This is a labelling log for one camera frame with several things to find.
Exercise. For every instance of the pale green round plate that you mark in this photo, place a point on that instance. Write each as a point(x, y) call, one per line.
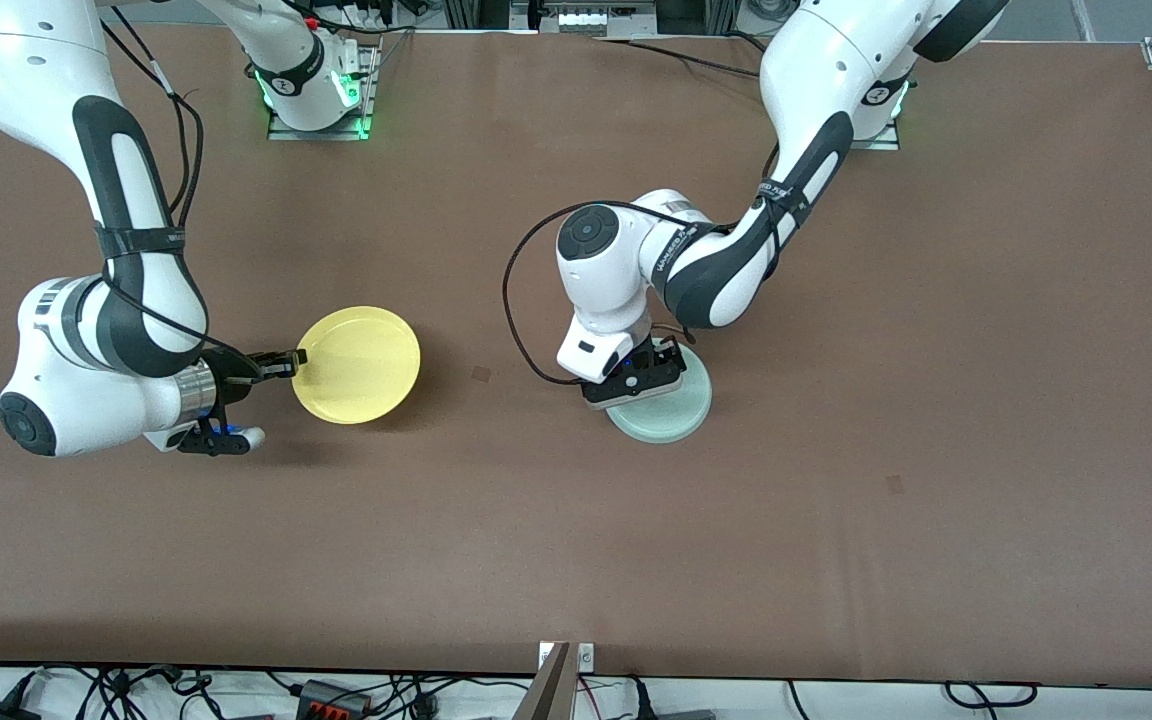
point(678, 415)

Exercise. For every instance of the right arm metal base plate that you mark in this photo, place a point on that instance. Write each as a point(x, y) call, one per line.
point(318, 130)

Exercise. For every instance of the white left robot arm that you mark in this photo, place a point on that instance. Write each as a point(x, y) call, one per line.
point(716, 270)

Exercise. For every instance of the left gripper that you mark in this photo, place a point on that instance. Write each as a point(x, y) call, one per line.
point(664, 357)

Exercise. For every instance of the aluminium frame with equipment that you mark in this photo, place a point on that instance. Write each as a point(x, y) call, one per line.
point(586, 15)

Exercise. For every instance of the white mounting bracket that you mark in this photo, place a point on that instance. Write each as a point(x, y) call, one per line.
point(586, 656)

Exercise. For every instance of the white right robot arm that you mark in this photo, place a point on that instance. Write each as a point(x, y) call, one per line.
point(46, 120)

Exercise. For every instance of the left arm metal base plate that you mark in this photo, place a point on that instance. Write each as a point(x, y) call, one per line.
point(886, 140)

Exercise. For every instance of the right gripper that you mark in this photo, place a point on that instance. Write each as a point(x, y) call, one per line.
point(236, 373)

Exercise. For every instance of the yellow round plate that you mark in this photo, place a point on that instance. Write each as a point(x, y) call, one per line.
point(361, 365)

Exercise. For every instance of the black red power strip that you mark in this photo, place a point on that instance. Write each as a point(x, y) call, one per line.
point(334, 700)

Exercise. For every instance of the grey slanted post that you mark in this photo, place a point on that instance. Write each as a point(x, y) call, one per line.
point(548, 690)

